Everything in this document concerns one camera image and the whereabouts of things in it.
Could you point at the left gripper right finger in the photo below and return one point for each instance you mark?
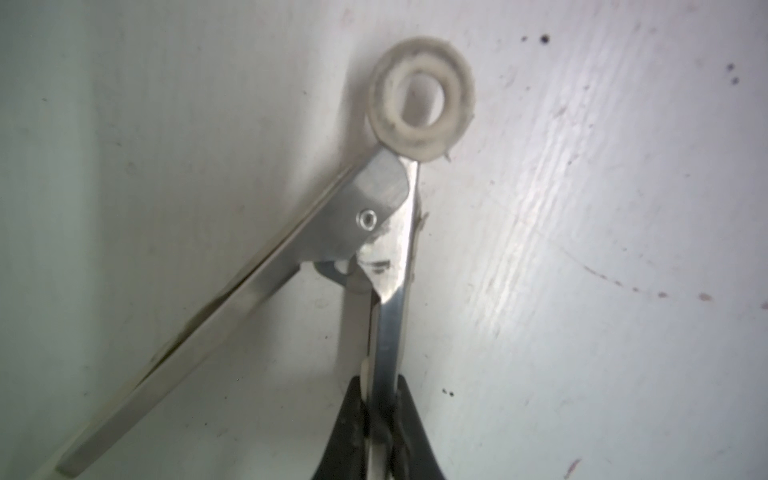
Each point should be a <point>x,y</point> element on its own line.
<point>412,456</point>

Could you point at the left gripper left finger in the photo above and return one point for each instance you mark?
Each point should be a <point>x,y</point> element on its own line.
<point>344,457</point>

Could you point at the cream steel tongs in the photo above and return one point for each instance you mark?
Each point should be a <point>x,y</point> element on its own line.
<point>420,102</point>

